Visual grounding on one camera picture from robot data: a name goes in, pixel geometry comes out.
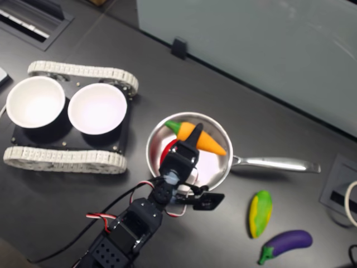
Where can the yellow green toy corn cob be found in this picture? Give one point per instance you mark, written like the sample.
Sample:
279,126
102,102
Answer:
260,215

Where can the orange toy carrot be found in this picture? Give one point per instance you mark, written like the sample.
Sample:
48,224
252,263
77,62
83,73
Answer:
209,143

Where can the black vehicle with white tracks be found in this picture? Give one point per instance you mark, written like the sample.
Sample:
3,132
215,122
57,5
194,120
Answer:
55,139

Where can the black partition bracket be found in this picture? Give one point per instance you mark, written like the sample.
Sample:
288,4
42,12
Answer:
179,47

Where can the red toy chilli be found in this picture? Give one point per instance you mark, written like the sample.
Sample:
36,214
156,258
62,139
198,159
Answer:
167,149

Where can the white bowl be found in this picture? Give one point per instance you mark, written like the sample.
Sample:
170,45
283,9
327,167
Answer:
97,109
36,102

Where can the frosted glass partition panel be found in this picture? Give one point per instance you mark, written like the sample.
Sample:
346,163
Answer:
251,42

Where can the purple toy aubergine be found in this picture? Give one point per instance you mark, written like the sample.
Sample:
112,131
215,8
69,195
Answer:
290,241

